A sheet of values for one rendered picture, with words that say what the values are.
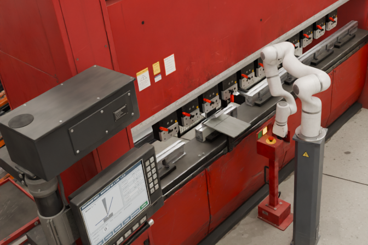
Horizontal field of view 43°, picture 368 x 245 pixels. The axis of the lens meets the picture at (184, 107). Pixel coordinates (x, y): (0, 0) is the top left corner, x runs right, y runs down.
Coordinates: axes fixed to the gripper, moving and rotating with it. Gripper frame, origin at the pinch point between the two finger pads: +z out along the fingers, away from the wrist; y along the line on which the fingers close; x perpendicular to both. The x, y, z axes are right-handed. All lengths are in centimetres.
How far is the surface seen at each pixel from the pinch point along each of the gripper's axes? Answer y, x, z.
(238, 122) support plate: -16.0, -29.3, -24.8
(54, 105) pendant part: -2, -167, -121
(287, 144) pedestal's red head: 5.6, 2.1, 3.0
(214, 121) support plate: -31, -37, -24
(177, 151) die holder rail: -34, -72, -17
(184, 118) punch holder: -34, -63, -40
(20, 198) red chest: -77, -163, -18
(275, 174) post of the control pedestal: 3.3, -7.1, 27.6
